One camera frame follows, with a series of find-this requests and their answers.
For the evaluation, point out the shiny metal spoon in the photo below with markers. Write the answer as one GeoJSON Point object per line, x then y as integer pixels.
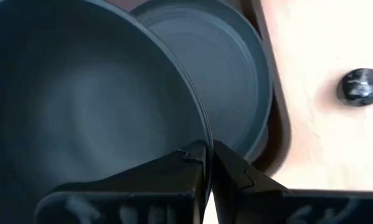
{"type": "Point", "coordinates": [360, 87]}

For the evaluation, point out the brown plastic tray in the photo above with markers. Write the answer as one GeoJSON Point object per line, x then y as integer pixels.
{"type": "Point", "coordinates": [281, 130]}

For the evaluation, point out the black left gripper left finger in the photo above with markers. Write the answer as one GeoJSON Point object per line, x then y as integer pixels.
{"type": "Point", "coordinates": [161, 186]}

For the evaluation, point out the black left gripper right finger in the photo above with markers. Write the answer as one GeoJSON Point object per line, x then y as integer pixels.
{"type": "Point", "coordinates": [245, 199]}

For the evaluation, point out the dark grey bowl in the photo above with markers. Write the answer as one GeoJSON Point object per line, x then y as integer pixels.
{"type": "Point", "coordinates": [80, 93]}

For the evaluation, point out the dark grey plate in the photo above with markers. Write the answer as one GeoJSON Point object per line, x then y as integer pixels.
{"type": "Point", "coordinates": [220, 62]}

